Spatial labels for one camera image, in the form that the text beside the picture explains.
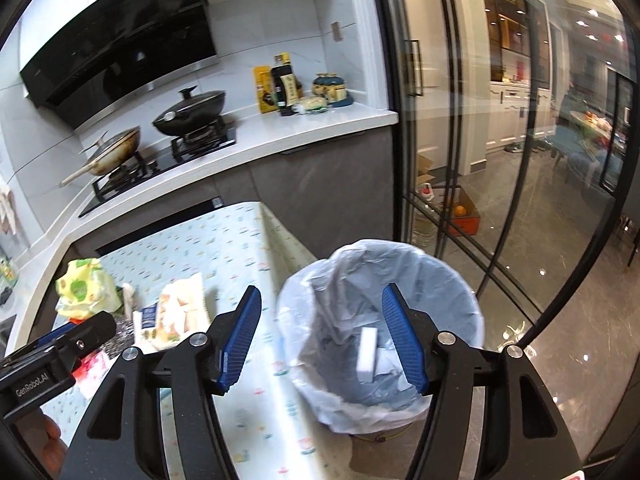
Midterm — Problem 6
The dark soy sauce bottle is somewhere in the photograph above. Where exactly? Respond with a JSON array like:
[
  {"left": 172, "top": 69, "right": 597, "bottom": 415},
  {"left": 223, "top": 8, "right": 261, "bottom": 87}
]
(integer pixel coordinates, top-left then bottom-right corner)
[{"left": 270, "top": 52, "right": 299, "bottom": 116}]

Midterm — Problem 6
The wall power socket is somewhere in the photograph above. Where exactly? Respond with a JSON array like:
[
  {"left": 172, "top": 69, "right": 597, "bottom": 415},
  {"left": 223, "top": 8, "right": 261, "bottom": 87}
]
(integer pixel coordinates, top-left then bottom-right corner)
[{"left": 331, "top": 22, "right": 343, "bottom": 42}]

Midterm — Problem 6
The pink hanging cloth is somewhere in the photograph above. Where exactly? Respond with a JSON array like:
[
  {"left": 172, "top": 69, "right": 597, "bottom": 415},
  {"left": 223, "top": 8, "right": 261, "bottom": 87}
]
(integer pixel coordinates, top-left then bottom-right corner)
[{"left": 0, "top": 178, "right": 17, "bottom": 235}]

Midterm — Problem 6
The black wok with lid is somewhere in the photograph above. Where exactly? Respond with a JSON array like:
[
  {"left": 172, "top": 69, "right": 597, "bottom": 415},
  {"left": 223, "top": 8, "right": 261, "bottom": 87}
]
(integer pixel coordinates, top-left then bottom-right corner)
[{"left": 152, "top": 86, "right": 226, "bottom": 136}]

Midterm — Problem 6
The person's left hand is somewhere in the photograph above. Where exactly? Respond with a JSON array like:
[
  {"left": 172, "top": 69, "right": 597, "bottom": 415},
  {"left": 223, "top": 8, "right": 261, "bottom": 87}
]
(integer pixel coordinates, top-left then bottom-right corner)
[{"left": 16, "top": 408, "right": 67, "bottom": 479}]

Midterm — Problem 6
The floral patterned tablecloth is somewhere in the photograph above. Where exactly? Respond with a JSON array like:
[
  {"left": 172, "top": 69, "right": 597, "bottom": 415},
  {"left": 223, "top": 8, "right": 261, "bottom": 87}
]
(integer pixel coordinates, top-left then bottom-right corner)
[{"left": 41, "top": 200, "right": 371, "bottom": 480}]

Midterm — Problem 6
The trash bin with white liner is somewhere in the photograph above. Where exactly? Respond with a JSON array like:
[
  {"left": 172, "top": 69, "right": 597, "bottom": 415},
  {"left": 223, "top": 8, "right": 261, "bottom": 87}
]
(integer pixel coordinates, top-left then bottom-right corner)
[{"left": 275, "top": 238, "right": 485, "bottom": 443}]

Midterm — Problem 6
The steel wool scrubber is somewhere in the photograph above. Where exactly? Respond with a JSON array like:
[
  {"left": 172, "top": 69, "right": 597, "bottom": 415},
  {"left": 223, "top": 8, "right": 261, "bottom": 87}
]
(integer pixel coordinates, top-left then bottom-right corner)
[{"left": 101, "top": 316, "right": 134, "bottom": 360}]

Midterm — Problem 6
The white box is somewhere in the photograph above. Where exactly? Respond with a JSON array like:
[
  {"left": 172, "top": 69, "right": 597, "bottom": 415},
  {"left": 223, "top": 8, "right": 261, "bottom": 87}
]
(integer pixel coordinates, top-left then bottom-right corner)
[{"left": 356, "top": 327, "right": 378, "bottom": 384}]

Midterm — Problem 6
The black gas stove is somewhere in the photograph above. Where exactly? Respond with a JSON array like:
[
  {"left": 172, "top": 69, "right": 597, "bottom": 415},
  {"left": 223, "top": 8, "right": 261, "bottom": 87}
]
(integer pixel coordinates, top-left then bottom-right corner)
[{"left": 79, "top": 117, "right": 236, "bottom": 218}]

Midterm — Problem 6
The orange white snack bag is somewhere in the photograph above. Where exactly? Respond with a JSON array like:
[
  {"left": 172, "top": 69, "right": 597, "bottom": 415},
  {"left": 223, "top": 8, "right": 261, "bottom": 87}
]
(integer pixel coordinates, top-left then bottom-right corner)
[{"left": 132, "top": 272, "right": 210, "bottom": 353}]

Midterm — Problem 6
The black framed glass sliding door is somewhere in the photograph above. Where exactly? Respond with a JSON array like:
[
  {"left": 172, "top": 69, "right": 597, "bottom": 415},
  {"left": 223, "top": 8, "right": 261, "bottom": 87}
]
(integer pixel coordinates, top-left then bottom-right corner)
[{"left": 380, "top": 0, "right": 639, "bottom": 349}]

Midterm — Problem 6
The green dish soap bottle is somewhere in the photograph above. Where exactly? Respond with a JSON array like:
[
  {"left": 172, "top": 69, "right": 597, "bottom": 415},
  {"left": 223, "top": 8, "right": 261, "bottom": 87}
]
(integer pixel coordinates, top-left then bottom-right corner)
[{"left": 0, "top": 255, "right": 18, "bottom": 289}]

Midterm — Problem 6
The yellow green wet wipes pack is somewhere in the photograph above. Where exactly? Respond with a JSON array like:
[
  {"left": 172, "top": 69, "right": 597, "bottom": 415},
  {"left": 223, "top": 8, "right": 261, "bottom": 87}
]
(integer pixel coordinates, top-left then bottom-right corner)
[{"left": 55, "top": 258, "right": 122, "bottom": 321}]

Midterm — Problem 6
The white kitchen countertop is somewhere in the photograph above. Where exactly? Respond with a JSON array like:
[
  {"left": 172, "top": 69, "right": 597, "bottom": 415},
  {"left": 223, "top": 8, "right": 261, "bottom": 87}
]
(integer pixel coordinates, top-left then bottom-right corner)
[{"left": 1, "top": 103, "right": 398, "bottom": 352}]

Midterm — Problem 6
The black range hood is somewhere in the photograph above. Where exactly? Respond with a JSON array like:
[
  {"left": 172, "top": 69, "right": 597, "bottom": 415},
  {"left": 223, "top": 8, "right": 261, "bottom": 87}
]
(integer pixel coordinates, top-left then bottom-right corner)
[{"left": 21, "top": 0, "right": 217, "bottom": 129}]

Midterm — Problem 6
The cardboard box with oranges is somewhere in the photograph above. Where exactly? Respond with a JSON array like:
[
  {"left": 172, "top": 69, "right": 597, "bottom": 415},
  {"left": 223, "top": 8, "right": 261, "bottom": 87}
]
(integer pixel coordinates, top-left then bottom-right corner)
[{"left": 433, "top": 185, "right": 480, "bottom": 236}]

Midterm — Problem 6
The red plastic bag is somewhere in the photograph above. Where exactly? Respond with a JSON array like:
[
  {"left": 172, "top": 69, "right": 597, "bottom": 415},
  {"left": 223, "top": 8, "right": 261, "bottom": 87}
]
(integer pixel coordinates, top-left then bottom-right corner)
[{"left": 73, "top": 350, "right": 112, "bottom": 399}]

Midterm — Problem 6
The teal condiment jar set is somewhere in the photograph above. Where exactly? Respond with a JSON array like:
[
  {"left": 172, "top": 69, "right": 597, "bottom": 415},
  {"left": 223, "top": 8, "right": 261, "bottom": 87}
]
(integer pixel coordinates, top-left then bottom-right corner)
[{"left": 311, "top": 73, "right": 354, "bottom": 107}]

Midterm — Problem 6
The small wrapped food packet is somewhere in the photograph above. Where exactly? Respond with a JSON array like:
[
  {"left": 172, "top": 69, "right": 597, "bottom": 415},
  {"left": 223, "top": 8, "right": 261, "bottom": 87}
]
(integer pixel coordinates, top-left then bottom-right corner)
[{"left": 292, "top": 96, "right": 329, "bottom": 115}]

